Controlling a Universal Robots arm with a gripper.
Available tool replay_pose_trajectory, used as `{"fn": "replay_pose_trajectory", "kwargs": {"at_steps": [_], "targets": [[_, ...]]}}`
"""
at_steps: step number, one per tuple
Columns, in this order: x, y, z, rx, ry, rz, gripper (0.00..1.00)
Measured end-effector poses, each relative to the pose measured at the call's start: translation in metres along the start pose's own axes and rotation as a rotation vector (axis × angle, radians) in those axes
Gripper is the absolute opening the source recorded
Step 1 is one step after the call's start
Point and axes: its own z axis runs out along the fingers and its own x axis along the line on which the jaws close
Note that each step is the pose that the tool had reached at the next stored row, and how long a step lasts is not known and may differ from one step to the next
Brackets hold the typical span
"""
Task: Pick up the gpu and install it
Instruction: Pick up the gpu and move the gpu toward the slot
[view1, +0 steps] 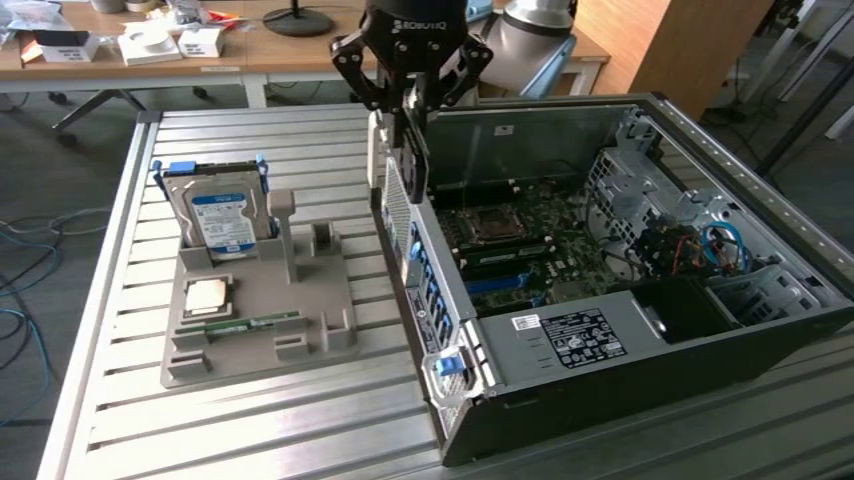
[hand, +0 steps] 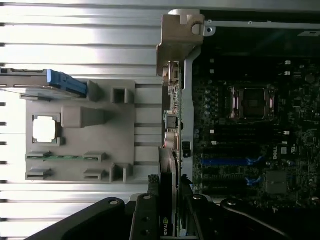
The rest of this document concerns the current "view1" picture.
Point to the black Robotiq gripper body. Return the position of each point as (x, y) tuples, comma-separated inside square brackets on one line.
[(414, 40)]

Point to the black Nvidia graphics card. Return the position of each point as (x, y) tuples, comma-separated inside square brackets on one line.
[(415, 165)]

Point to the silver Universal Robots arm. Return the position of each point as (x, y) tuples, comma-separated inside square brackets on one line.
[(527, 30)]

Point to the black round lamp base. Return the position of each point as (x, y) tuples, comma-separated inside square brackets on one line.
[(296, 25)]

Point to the orange red packets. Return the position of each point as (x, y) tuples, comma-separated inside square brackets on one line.
[(227, 17)]

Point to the small white labelled box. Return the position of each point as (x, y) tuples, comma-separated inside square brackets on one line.
[(200, 42)]

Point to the clear bag of parts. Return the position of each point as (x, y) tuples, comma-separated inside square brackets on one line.
[(183, 10)]

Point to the white tape roll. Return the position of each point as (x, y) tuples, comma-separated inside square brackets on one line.
[(162, 44)]

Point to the flat white box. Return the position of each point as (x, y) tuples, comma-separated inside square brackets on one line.
[(150, 56)]

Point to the metal CPU socket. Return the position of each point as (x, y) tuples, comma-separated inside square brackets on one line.
[(496, 222)]

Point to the wooden cabinet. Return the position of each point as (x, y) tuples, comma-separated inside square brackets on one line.
[(687, 50)]

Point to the beige tape roll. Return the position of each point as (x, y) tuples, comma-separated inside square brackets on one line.
[(134, 5)]

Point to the hard disk with blue carrier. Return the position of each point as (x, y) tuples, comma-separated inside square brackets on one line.
[(220, 220)]

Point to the black RAM slot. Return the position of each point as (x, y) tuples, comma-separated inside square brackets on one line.
[(510, 259), (507, 248)]

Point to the green motherboard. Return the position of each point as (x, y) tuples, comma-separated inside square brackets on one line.
[(567, 240)]

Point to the metal cup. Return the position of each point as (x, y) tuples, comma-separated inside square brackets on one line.
[(108, 6)]

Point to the white box with black lid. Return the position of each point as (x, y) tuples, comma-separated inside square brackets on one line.
[(67, 52)]

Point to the blue expansion slot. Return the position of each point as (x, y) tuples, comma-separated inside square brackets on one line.
[(496, 287)]

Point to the grey plastic parts rack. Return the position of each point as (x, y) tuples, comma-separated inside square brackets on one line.
[(267, 300)]

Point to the silver finned heat sink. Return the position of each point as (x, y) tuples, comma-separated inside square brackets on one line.
[(577, 291)]

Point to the clear plastic bags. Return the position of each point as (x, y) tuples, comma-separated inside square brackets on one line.
[(33, 15)]

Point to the silver CPU chip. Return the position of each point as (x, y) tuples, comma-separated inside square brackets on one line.
[(206, 296)]

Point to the green RAM stick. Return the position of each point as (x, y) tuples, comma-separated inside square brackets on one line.
[(247, 324)]

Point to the grey power supply unit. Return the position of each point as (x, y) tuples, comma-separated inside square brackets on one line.
[(574, 340)]

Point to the blue case latch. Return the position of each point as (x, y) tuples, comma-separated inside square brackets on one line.
[(448, 365)]

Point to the silver metal disk bay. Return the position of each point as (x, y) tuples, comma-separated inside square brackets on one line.
[(767, 295)]

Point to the black open PC case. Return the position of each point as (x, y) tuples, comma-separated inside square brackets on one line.
[(601, 400)]

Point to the dark metal post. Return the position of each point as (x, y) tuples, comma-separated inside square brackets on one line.
[(801, 130)]

